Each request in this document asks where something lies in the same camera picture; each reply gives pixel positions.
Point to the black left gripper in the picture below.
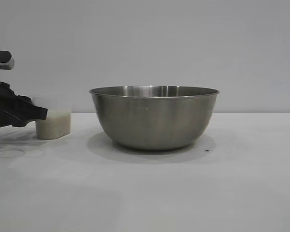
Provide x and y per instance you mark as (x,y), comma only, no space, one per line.
(0,104)

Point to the clear plastic measuring cup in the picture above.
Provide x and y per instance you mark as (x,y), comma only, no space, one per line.
(58,104)

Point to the white uncooked rice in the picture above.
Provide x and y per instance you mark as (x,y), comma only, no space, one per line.
(55,125)

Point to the stainless steel mixing bowl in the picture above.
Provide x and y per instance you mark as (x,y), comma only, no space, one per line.
(154,120)

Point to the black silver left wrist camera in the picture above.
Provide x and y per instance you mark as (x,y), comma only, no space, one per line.
(2,58)

